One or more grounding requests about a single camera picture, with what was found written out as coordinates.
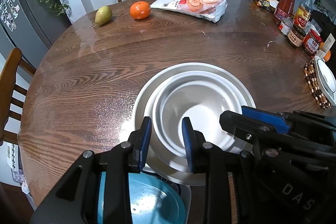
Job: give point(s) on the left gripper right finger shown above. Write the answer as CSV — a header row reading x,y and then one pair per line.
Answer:
x,y
196,147

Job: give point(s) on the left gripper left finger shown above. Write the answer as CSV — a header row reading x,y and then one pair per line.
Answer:
x,y
140,140

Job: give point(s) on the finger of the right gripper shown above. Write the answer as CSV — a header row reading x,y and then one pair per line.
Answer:
x,y
276,120
250,130

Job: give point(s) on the large white bowl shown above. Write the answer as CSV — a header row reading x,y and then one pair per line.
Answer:
x,y
143,107

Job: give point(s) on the white ceramic ramekin pot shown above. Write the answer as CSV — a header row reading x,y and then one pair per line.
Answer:
x,y
203,101

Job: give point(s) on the small white bowl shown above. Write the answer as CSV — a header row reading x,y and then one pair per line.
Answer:
x,y
180,163

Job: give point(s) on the teal square plate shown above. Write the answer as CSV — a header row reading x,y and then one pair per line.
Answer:
x,y
153,201

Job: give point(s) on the white dish on trivet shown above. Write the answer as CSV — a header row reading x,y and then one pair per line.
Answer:
x,y
325,79

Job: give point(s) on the red label jar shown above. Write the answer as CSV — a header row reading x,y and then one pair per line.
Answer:
x,y
311,42

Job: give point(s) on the brown sauce jar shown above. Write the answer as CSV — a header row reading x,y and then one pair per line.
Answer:
x,y
296,36

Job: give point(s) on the small white lid jar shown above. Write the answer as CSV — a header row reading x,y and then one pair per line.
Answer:
x,y
285,25

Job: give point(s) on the red sauce bottle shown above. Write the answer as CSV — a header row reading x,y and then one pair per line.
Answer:
x,y
283,10

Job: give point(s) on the yellow snack packet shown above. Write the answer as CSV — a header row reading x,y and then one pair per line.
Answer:
x,y
269,5

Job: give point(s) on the orange tangerine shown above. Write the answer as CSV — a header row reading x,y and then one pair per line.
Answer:
x,y
140,10

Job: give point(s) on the green pear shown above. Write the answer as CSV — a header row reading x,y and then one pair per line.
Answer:
x,y
103,16

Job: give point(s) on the white snack bag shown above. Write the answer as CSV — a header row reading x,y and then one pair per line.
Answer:
x,y
211,10

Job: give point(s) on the left side wooden chair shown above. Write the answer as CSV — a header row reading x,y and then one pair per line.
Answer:
x,y
8,86

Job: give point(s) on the grey refrigerator with magnets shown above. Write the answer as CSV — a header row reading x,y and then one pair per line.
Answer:
x,y
30,26

